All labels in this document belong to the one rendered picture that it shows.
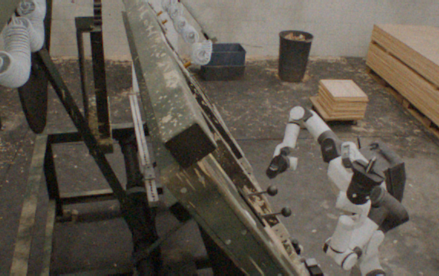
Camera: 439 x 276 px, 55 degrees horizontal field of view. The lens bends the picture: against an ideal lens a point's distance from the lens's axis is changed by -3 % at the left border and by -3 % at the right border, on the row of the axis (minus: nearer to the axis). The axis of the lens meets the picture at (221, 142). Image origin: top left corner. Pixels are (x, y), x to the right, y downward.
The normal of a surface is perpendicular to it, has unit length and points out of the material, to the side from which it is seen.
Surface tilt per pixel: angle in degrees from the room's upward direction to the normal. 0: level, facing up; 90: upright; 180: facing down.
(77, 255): 0
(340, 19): 90
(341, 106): 90
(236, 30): 90
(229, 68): 90
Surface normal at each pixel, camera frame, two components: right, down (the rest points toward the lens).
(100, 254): 0.05, -0.86
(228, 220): 0.26, 0.50
